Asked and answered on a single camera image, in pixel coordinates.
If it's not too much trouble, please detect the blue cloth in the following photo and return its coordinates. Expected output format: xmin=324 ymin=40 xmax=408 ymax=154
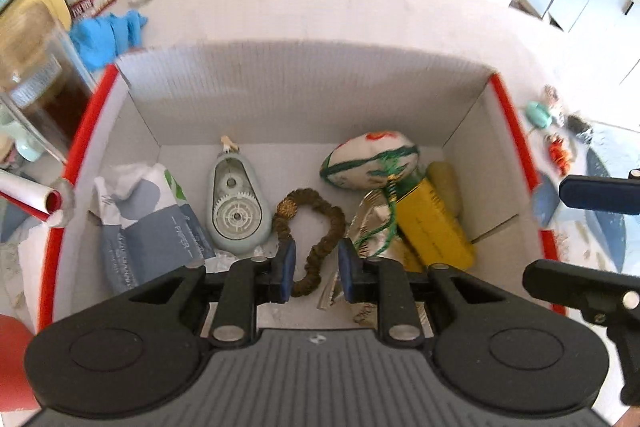
xmin=69 ymin=10 xmax=149 ymax=70

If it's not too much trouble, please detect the cartoon face figure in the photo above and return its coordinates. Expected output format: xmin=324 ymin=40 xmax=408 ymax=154
xmin=542 ymin=85 xmax=566 ymax=125

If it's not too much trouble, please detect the dark small packet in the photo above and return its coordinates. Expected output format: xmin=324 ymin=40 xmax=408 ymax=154
xmin=567 ymin=114 xmax=598 ymax=142

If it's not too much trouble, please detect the blue white tissue packet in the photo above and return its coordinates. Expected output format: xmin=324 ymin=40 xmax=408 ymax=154
xmin=92 ymin=162 xmax=217 ymax=295

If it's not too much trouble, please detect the brown hair scrunchie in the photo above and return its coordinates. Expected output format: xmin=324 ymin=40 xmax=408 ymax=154
xmin=271 ymin=188 xmax=347 ymax=298

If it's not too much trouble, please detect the embroidered sachet with green tassel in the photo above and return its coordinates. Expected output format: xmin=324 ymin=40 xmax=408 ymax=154
xmin=320 ymin=131 xmax=423 ymax=258

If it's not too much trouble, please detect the mint green cup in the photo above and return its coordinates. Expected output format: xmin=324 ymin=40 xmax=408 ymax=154
xmin=0 ymin=112 xmax=46 ymax=162

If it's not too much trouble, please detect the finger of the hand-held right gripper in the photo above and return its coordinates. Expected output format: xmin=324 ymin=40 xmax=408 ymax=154
xmin=559 ymin=174 xmax=640 ymax=210
xmin=522 ymin=259 xmax=640 ymax=325

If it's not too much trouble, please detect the yellow rectangular box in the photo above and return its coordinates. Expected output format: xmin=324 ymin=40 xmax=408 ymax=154
xmin=392 ymin=179 xmax=477 ymax=270

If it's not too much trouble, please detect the red orange charm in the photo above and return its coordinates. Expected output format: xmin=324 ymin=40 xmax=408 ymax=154
xmin=545 ymin=133 xmax=573 ymax=175

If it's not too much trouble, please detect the red cardboard box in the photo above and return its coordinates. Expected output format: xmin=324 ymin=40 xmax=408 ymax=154
xmin=37 ymin=39 xmax=568 ymax=338

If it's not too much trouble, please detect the red round object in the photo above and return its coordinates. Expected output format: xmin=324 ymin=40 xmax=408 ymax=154
xmin=0 ymin=314 xmax=41 ymax=413

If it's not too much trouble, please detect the white rolled paper tube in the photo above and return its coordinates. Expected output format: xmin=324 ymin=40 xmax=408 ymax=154
xmin=0 ymin=169 xmax=76 ymax=228

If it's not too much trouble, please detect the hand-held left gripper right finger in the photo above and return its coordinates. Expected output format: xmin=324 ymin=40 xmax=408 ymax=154
xmin=339 ymin=239 xmax=506 ymax=349

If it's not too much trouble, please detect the small teal plastic item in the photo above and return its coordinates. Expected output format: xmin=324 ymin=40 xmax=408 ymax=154
xmin=525 ymin=102 xmax=553 ymax=128

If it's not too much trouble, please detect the glass jar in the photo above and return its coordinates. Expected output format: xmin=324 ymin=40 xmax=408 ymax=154
xmin=0 ymin=2 xmax=98 ymax=162

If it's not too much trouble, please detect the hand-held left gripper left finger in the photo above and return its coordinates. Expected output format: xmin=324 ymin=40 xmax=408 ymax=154
xmin=127 ymin=241 xmax=297 ymax=349

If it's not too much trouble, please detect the pale teal correction tape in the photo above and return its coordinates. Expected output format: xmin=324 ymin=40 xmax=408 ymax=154
xmin=206 ymin=136 xmax=273 ymax=255

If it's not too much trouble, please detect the silver foil wrapper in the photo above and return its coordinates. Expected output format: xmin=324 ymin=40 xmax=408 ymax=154
xmin=316 ymin=189 xmax=426 ymax=323

